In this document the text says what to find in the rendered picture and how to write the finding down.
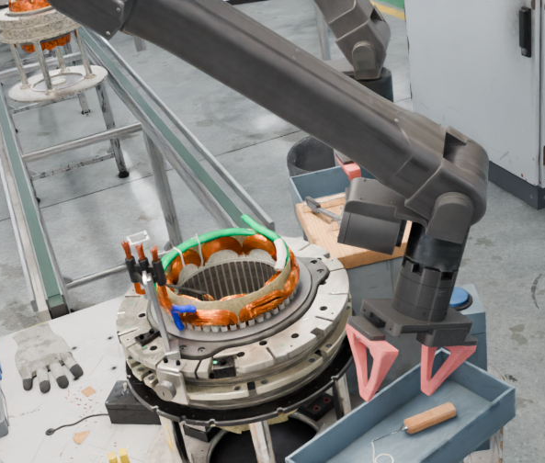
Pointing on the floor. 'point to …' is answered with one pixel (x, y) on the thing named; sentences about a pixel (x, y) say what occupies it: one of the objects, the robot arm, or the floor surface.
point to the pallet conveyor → (43, 305)
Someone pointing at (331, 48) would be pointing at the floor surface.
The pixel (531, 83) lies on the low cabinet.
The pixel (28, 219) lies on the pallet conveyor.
